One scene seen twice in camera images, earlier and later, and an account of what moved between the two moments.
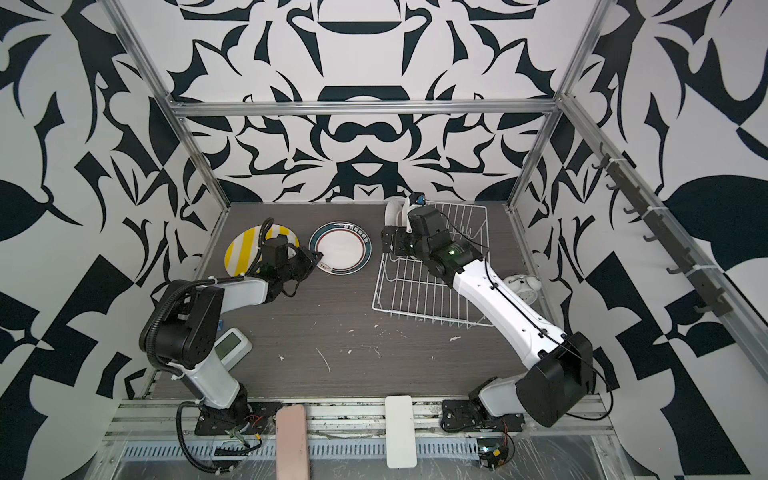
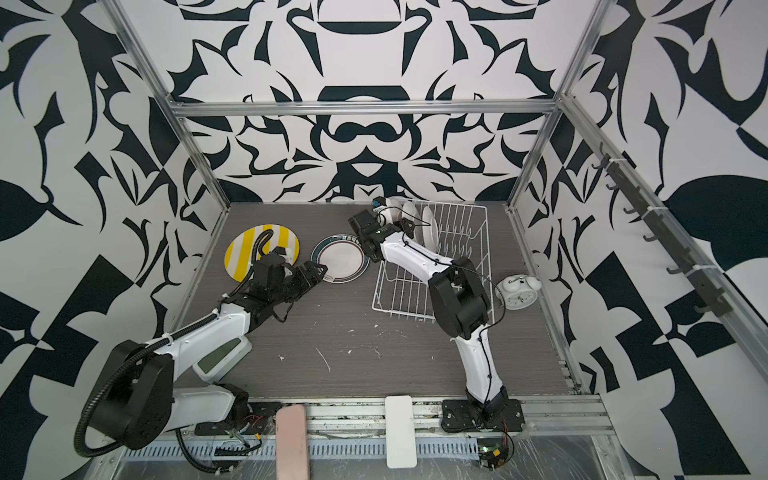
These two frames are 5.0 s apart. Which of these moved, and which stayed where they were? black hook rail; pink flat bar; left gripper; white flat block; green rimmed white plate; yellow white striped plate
Moved: green rimmed white plate; left gripper
Stayed: white flat block; yellow white striped plate; pink flat bar; black hook rail
